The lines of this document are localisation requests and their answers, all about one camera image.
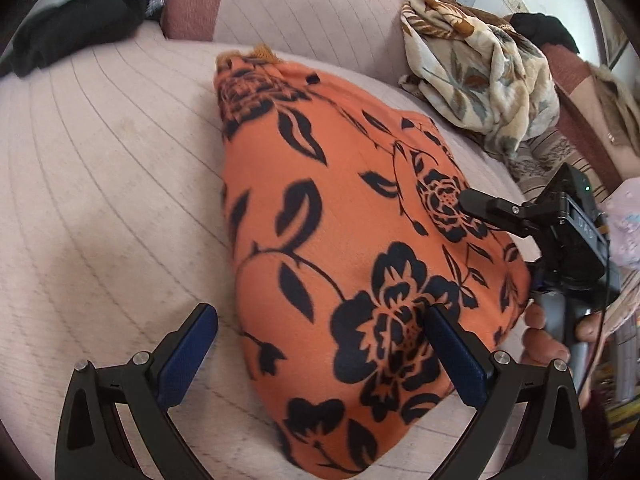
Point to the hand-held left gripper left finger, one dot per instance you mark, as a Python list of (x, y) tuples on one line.
[(187, 355)]

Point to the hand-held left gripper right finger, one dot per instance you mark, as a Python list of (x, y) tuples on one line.
[(457, 355)]

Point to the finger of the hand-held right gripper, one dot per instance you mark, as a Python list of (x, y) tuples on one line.
[(477, 203)]

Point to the orange floral garment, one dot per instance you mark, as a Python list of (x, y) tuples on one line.
[(340, 200)]

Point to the person's right hand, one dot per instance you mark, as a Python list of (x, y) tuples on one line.
[(542, 342)]

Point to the pale pink cloth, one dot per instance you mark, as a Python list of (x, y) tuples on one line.
[(625, 220)]

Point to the striped beige cloth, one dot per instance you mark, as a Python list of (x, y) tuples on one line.
[(555, 155)]

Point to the cream floral blanket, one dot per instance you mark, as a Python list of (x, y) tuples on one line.
[(480, 75)]

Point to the tan fuzzy coat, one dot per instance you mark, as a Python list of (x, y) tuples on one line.
[(620, 120)]

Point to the pink sofa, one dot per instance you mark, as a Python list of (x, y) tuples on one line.
[(125, 185)]

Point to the small black cloth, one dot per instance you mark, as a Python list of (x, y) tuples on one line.
[(545, 32)]

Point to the framed picture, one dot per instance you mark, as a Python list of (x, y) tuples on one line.
[(612, 35)]

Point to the clear plastic bag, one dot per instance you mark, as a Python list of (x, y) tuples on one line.
[(156, 1)]

